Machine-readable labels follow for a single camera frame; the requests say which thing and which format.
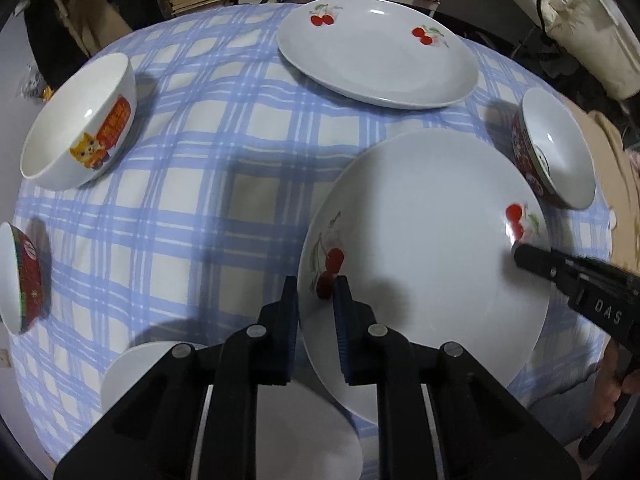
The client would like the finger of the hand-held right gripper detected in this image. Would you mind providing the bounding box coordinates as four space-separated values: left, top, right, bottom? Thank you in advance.
513 242 576 293

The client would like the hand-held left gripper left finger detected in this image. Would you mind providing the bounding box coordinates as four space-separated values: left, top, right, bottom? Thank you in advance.
53 276 301 480

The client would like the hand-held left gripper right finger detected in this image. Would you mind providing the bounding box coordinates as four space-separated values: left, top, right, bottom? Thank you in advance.
332 275 583 480

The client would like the large white cherry plate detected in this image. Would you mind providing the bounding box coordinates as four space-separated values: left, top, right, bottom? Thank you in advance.
297 127 551 426

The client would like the red floral bowl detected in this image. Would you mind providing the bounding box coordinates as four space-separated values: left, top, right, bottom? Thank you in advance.
511 86 597 210

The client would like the oval white cherry plate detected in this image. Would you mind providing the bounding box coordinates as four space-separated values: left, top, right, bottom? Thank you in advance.
276 0 479 109

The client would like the white cat print bowl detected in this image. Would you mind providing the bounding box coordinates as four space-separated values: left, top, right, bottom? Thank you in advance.
19 52 137 192

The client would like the person's right hand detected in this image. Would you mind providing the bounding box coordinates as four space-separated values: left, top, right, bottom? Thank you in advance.
594 341 626 429

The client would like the plain white plate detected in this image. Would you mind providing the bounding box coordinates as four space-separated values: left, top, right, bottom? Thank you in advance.
100 341 363 480

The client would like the beige cloth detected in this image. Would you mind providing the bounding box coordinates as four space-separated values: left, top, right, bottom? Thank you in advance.
565 95 640 376

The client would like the blue checkered tablecloth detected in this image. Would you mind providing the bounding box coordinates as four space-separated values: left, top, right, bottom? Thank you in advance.
10 2 618 480

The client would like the white puffy jacket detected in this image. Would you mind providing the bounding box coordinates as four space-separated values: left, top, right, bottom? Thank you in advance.
500 0 640 101

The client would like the red and green bowl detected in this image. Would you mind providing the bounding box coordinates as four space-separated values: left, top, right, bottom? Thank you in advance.
0 221 51 336

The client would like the colourful snack packet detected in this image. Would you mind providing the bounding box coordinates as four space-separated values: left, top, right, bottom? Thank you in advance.
17 67 56 102

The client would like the black garment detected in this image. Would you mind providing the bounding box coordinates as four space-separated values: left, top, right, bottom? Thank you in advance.
22 0 103 88

